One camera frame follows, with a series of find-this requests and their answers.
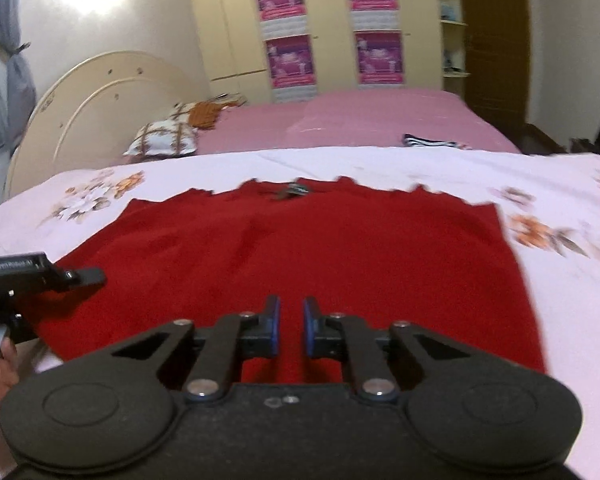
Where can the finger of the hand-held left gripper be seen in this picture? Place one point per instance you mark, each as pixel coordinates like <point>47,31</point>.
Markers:
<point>90,277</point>

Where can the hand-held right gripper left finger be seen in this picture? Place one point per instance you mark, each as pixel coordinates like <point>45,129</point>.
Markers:
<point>275,325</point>

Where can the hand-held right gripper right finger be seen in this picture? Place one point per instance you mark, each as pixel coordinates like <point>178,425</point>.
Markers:
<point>307,327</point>

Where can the red beaded sweater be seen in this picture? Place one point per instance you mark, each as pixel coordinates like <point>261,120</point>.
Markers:
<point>330,250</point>

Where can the floral pillow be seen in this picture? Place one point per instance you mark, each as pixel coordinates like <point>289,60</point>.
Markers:
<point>160,139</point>
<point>182,111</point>

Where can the cream round headboard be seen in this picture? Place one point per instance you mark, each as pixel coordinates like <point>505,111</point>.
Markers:
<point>95,105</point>

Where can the orange knitted cloth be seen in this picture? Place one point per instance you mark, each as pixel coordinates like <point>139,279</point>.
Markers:
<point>207,115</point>

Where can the grey blue curtain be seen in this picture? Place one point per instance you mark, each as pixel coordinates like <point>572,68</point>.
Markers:
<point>15,70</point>

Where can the pink bedsheet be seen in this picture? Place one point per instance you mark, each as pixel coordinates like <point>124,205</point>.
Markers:
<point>355,120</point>

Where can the black white striped cloth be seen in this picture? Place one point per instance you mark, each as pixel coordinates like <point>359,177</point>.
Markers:
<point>432,141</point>

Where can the white floral quilt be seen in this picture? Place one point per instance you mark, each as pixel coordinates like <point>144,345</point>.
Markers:
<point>570,310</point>

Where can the cream wardrobe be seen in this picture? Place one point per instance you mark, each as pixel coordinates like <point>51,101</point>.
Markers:
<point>330,60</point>

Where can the cream corner shelf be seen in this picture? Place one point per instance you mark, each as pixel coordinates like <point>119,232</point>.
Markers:
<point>452,40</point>

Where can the brown wooden door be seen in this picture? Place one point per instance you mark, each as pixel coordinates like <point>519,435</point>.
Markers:
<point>495,45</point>

